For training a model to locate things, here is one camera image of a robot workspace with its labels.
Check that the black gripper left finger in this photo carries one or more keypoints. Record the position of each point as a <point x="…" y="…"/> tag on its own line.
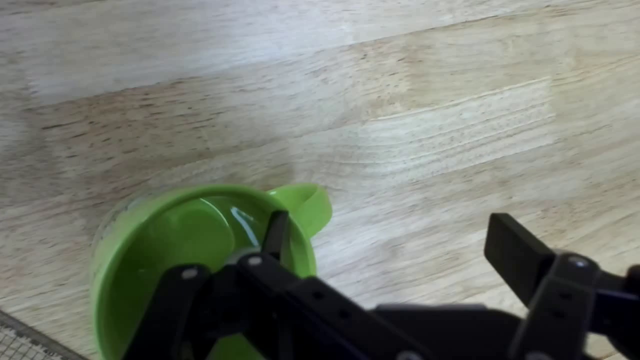
<point x="266" y="306"/>

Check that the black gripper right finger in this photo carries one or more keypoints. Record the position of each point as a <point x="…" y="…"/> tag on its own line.
<point x="572" y="301"/>

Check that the green plastic cup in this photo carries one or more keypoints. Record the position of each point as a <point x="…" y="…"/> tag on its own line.
<point x="166" y="233"/>

